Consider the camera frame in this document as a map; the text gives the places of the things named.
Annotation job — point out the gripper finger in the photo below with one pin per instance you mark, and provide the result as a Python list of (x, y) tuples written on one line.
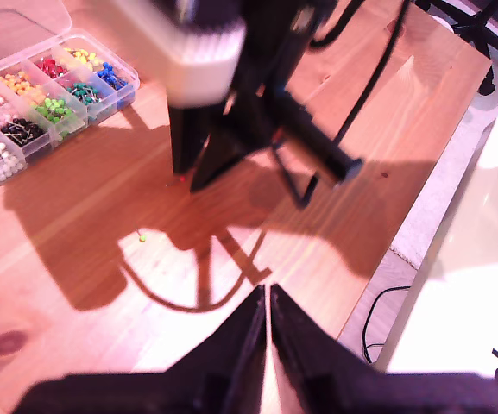
[(309, 362), (214, 146), (231, 362), (302, 202)]

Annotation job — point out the red ball-head pin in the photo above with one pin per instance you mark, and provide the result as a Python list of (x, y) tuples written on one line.
[(181, 177)]

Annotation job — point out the green ball-head pin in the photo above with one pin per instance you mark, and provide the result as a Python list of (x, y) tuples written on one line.
[(142, 237)]

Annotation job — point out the clear plastic pin box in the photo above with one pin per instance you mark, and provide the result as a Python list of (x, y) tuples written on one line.
[(58, 108)]

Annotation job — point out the black office chair base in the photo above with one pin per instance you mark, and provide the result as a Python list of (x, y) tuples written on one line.
[(479, 15)]

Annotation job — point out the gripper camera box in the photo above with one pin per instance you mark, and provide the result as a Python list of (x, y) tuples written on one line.
[(201, 69)]

